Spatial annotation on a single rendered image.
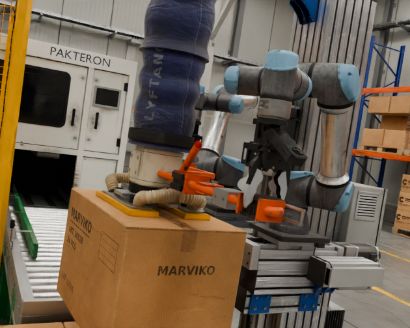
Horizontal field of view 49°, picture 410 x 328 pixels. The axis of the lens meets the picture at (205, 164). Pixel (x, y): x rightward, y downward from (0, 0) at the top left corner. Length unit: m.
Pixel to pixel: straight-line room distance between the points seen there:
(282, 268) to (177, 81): 0.77
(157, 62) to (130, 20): 9.86
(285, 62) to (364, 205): 1.19
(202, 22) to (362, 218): 1.12
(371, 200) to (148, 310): 1.18
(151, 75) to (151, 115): 0.13
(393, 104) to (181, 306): 9.30
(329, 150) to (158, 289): 0.73
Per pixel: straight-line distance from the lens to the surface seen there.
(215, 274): 1.40
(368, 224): 2.15
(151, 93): 1.47
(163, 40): 1.48
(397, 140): 10.14
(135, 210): 1.37
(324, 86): 1.48
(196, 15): 1.50
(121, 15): 11.28
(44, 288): 2.28
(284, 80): 1.03
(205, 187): 1.21
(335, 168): 1.60
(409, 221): 9.80
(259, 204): 0.99
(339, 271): 1.71
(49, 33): 10.88
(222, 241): 1.38
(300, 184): 1.68
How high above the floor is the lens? 1.33
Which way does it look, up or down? 3 degrees down
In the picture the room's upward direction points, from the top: 8 degrees clockwise
